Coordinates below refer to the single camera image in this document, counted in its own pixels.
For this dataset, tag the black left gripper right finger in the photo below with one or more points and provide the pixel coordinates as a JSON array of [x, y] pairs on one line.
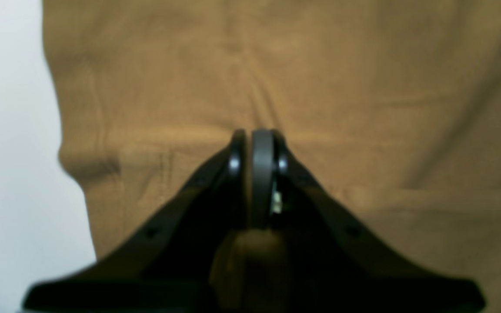
[[337, 263]]

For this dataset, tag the brown T-shirt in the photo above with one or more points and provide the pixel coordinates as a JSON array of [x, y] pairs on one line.
[[394, 105]]

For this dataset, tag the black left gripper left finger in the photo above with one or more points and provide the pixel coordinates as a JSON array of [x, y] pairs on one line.
[[165, 266]]

